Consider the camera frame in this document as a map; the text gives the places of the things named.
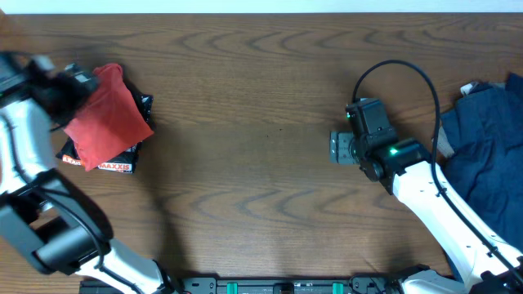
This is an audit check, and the red printed t-shirt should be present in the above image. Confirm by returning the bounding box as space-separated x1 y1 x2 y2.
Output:
65 63 154 172

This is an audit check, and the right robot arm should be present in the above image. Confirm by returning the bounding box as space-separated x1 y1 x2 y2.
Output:
330 99 522 293

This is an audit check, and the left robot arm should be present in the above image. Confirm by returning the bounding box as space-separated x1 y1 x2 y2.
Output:
1 51 183 293

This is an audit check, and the black folded printed shirt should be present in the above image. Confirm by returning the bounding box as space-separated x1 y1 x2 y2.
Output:
56 79 154 174

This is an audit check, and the navy blue garment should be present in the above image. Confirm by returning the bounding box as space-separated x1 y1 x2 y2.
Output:
441 73 522 250

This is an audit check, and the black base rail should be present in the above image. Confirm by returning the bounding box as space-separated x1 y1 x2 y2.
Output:
79 275 404 294

